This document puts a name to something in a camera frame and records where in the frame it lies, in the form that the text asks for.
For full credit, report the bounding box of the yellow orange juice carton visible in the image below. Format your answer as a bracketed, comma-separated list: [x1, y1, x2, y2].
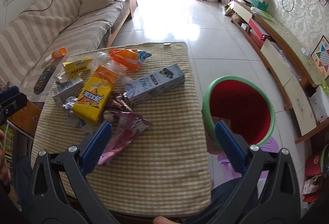
[73, 65, 118, 124]

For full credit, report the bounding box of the clear plastic bottle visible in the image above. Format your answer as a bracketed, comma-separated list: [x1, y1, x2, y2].
[93, 52, 132, 85]

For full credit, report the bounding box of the grey toothpaste box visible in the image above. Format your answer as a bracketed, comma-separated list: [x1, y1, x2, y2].
[123, 64, 185, 106]

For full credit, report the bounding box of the pink snack wrapper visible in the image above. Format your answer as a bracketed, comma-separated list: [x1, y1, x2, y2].
[98, 112, 152, 166]

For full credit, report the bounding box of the purple plastic stool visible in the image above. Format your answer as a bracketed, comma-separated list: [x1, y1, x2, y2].
[205, 136, 279, 188]

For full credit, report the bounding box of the person's left hand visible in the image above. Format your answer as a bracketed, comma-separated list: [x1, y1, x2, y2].
[0, 146, 12, 186]

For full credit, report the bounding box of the wooden tv cabinet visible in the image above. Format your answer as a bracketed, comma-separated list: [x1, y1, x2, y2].
[231, 0, 328, 144]

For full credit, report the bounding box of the chinese checkers board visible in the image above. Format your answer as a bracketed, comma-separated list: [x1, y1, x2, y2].
[311, 36, 329, 79]

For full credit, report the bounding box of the green box on cabinet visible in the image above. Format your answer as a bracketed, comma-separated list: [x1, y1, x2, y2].
[250, 0, 268, 11]

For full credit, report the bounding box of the black remote box on sofa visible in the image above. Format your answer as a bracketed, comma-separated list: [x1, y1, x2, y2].
[34, 65, 56, 95]

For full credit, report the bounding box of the striped beige sofa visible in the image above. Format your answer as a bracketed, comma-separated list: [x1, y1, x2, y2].
[1, 0, 131, 102]

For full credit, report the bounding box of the white blue milk carton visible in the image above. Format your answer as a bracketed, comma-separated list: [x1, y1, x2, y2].
[51, 77, 84, 106]

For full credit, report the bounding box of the red green trash bin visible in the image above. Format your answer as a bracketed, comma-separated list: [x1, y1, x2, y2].
[202, 76, 276, 150]

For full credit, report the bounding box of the orange plastic snack bag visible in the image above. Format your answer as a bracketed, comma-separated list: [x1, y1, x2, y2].
[108, 49, 152, 72]

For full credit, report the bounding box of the yellow medicine box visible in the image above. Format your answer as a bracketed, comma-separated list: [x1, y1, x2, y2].
[54, 57, 92, 84]

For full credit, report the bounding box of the orange capped small bottle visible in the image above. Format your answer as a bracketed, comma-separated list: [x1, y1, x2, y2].
[45, 47, 67, 63]

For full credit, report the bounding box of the newspaper ball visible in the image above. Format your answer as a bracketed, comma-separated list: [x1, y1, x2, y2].
[62, 96, 86, 128]

